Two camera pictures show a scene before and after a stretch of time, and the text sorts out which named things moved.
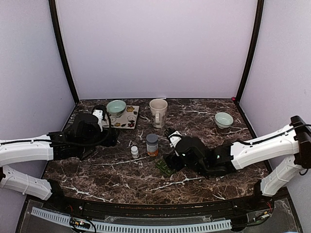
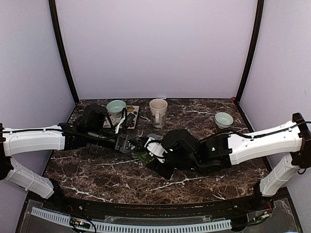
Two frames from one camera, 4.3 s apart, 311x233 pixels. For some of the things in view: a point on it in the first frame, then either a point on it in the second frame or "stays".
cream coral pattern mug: [158, 107] stays
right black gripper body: [171, 159] → [167, 173]
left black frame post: [59, 34] stays
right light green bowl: [223, 120] stays
